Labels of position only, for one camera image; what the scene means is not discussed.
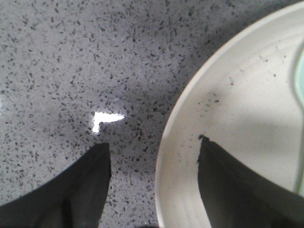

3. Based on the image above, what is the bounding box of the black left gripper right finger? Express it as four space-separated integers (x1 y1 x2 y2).
198 135 304 228

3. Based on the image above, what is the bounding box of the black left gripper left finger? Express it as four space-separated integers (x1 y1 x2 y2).
0 143 111 228

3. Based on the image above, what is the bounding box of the cream round plate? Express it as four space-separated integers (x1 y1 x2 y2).
155 2 304 228

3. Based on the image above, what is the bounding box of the pale blue plastic spoon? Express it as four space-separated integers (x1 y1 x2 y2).
289 42 304 197

